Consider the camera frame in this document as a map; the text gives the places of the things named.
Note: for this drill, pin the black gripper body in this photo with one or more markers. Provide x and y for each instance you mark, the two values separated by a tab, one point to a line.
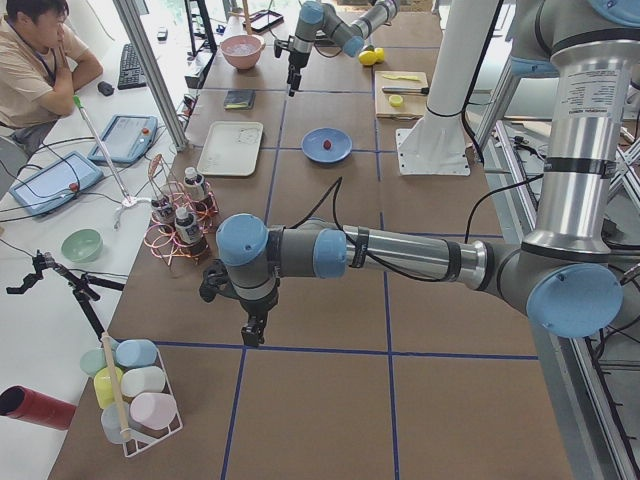
258	308
297	61

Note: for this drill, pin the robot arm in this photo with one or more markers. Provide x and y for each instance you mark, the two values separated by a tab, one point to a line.
314	17
364	311

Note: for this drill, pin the blue plastic plate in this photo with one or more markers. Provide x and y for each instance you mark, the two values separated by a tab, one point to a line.
312	145

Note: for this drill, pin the white cup in basket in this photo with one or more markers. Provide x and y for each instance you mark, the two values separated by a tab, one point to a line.
150	379

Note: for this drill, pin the blue cup in basket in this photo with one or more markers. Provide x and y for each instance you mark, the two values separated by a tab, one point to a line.
136	353

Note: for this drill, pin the pink cup in basket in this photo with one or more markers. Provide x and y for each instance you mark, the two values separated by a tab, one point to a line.
153	410

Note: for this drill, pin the yellow cup in basket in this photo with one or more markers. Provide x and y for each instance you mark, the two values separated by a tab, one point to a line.
103	388

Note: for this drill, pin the green cup in basket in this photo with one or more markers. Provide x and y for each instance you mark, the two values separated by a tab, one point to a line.
93	361

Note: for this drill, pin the grey cup in basket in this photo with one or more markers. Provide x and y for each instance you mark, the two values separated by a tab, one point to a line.
111	425

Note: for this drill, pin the black tray far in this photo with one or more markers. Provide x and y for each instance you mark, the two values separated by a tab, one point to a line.
264	20

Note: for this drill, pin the pink bowl with ice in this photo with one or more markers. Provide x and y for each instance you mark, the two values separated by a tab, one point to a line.
242	51

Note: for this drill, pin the grey folded cloth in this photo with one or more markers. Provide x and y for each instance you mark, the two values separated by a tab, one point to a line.
240	99

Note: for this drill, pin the yellow lemon front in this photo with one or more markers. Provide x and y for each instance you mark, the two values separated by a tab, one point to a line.
368	57

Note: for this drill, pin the yellow lemon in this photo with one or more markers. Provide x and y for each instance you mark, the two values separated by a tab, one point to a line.
368	57
379	54

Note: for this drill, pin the yellow lemon back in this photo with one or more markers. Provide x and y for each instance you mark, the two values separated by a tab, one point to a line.
379	54

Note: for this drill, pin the cream bear tray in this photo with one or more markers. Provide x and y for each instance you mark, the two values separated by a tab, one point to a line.
231	149

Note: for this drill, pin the lemon half slice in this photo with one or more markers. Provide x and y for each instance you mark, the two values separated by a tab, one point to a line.
395	100

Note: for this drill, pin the bottle white cap bottom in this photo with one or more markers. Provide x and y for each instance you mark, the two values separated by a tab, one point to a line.
190	233

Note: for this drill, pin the bottle white cap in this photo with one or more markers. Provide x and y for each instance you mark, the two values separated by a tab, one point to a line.
163	212
190	233
196	188

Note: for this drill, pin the wooden cutting board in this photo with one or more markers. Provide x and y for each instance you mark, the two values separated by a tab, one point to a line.
414	106

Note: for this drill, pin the steel cylinder black cap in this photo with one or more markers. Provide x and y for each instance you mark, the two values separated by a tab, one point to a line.
405	91

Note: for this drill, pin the yellow plastic knife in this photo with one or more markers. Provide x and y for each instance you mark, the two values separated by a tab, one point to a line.
412	78

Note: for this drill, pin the bottle white cap right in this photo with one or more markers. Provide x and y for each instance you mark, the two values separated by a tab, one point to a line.
163	212

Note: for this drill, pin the bottle white cap left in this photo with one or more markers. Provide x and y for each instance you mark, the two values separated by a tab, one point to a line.
196	188

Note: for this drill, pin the black keyboard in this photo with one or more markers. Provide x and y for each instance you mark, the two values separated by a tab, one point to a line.
131	73

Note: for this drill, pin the blue teach pendant far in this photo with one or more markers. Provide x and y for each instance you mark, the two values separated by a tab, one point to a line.
127	137

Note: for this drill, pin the blue teach pendant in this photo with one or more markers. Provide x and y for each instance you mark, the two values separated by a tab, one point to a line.
56	184
127	137

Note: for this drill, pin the green bowl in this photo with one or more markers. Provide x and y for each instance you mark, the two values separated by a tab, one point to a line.
82	246

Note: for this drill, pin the black computer mouse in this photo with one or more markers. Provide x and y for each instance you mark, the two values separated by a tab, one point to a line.
105	88

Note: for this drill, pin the stick with green tip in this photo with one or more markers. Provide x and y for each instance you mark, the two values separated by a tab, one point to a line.
128	200

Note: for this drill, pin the blue teach pendant near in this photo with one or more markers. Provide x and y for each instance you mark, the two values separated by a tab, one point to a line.
56	184

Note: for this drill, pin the red cylinder tube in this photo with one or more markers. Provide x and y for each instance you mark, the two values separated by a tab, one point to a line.
21	403

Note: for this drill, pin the seated person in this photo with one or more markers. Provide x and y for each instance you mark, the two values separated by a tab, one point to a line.
43	65

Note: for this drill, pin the copper wire bottle rack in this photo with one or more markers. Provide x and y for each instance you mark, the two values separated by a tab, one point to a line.
166	245

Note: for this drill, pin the white wire cup basket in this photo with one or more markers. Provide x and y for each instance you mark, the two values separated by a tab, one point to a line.
138	437

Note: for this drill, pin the black camera tripod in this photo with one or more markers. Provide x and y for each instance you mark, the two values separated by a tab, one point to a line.
81	286

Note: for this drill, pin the aluminium frame post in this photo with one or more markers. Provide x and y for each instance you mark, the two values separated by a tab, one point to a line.
130	19

